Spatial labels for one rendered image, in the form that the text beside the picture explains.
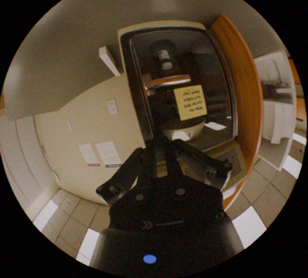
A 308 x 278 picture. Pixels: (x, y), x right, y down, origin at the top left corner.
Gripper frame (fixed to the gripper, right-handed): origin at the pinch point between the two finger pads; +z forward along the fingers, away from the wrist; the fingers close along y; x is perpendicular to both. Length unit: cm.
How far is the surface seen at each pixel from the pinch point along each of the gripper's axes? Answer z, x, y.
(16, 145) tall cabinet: -28, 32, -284
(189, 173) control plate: 0.2, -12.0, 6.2
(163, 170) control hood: 2.4, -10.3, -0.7
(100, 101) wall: 48, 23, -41
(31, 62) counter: -12, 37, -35
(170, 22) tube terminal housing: 4.8, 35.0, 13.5
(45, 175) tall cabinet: 20, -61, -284
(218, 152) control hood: 2.6, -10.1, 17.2
